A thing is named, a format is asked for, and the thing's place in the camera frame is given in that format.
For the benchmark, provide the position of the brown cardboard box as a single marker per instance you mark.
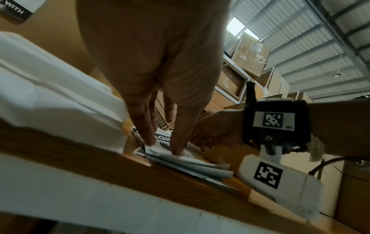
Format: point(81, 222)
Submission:
point(248, 57)

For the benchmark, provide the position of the small taped cardboard box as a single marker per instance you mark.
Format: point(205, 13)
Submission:
point(60, 34)

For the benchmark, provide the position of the plastic wrapped cardboard box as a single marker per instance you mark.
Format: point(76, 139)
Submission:
point(274, 82)

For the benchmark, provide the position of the medium taped cardboard box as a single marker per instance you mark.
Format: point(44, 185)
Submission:
point(352, 194)

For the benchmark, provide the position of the wooden shelf unit white frame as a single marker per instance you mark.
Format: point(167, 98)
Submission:
point(222, 100)

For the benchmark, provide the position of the person's right hand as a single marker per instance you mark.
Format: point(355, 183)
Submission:
point(219, 130)

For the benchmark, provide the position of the white backing paper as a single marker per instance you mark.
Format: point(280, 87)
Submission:
point(57, 102)

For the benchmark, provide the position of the large cardboard box white sticker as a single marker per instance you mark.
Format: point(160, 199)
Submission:
point(231, 82)

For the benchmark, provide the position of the person's left hand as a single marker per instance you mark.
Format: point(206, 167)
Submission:
point(153, 57)

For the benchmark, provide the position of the person's right forearm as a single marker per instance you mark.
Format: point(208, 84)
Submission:
point(341, 128)

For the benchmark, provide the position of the right wrist tracker band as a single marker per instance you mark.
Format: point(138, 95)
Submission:
point(273, 120)

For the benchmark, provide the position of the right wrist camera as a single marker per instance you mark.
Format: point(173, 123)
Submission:
point(289, 182)

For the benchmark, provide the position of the stack of fragile stickers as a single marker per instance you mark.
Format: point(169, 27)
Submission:
point(196, 166)

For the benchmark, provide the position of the barcode printed cardboard box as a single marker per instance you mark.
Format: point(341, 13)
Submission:
point(160, 116)

